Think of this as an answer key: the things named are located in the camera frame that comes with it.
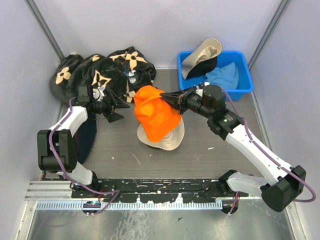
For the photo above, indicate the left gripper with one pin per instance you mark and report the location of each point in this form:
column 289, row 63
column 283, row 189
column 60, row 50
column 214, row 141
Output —
column 113, row 117

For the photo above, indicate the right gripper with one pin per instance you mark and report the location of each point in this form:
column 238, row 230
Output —
column 174, row 99

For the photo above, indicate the orange hat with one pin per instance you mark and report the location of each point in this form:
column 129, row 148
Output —
column 155, row 115

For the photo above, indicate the black flower-pattern blanket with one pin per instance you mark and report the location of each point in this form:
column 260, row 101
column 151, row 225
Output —
column 123, row 71

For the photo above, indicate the beige bucket hat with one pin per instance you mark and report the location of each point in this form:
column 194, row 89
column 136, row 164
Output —
column 169, row 143

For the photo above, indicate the navy cloth with red stripe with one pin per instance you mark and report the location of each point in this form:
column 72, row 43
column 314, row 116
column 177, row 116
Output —
column 84, row 138

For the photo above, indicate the blue cloth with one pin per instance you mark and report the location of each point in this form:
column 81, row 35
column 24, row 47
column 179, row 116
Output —
column 227, row 77

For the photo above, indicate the blue plastic bin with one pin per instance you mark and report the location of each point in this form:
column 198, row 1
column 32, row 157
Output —
column 245, row 83

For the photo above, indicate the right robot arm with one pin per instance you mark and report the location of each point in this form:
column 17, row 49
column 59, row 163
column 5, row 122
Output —
column 280, row 183

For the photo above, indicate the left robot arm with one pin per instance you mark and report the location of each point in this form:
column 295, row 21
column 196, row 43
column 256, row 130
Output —
column 56, row 149

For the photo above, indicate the black bucket hat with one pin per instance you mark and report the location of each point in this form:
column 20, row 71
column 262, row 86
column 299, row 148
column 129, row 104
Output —
column 202, row 68

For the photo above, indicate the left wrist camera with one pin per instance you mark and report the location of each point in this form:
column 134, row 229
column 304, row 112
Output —
column 98, row 93

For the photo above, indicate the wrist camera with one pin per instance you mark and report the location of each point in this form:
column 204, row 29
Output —
column 98, row 93
column 198, row 88

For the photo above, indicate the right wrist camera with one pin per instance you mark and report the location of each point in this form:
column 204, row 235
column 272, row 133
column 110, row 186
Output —
column 198, row 88

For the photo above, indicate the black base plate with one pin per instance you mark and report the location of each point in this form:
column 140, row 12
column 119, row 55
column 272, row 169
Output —
column 192, row 190

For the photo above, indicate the aluminium front rail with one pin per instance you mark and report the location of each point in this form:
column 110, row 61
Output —
column 55, row 189

